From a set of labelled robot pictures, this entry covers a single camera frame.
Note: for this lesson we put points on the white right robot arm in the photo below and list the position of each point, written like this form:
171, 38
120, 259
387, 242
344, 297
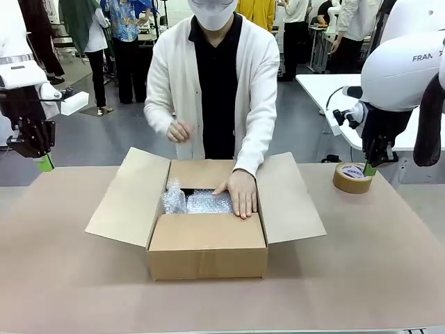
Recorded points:
400, 66

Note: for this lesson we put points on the bubble clock bundle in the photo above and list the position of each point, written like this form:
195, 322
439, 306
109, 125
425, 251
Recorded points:
174, 198

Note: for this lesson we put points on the person's left hand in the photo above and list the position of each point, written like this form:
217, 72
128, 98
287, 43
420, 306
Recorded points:
241, 195

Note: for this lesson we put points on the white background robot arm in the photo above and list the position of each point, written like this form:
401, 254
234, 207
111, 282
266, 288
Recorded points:
333, 14

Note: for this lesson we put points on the person's left forearm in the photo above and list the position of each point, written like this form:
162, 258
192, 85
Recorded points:
259, 139

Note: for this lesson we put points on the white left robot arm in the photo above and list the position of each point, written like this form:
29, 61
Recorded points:
17, 45

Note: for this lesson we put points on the person in dark clothes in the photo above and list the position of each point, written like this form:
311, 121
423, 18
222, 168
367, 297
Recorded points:
43, 38

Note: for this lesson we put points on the bubble wrap bundle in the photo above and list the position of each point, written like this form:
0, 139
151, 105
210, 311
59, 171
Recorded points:
208, 203

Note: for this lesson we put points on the person in white top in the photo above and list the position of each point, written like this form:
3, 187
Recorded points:
293, 38

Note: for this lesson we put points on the person's right hand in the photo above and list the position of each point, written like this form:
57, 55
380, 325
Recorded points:
179, 132

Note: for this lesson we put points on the brown packing tape roll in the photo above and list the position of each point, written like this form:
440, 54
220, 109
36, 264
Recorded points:
351, 184

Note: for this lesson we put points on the person in floral shirt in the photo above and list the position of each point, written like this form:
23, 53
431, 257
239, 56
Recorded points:
128, 52

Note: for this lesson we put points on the person in white cardigan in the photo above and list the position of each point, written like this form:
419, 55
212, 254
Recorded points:
215, 87

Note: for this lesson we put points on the white table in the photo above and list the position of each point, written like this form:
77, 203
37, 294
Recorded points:
320, 90

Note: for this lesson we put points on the person in white jacket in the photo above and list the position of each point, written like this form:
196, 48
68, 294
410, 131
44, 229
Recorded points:
351, 38

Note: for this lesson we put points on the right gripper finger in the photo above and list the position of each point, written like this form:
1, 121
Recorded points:
389, 151
372, 156

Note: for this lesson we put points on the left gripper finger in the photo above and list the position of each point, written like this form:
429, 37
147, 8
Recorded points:
43, 139
17, 137

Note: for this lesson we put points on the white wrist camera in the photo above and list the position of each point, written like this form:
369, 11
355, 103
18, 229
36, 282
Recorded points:
347, 115
71, 101

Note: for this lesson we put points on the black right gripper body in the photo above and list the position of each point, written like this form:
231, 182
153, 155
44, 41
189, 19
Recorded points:
386, 121

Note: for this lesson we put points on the person's right forearm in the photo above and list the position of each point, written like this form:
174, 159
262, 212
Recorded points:
158, 115

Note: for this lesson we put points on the person in yellow jacket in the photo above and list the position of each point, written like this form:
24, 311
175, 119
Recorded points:
255, 12

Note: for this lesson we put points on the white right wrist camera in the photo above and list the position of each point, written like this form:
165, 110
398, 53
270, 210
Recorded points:
347, 115

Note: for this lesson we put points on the brown cardboard box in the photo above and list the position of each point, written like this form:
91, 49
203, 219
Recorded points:
208, 243

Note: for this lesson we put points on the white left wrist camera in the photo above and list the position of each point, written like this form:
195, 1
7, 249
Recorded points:
71, 101

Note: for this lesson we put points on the person with green scarf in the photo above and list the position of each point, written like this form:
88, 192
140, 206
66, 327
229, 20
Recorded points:
94, 41

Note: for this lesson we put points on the white face mask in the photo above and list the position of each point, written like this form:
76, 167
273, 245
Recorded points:
212, 14

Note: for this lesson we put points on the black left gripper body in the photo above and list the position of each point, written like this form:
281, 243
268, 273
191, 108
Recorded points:
21, 104

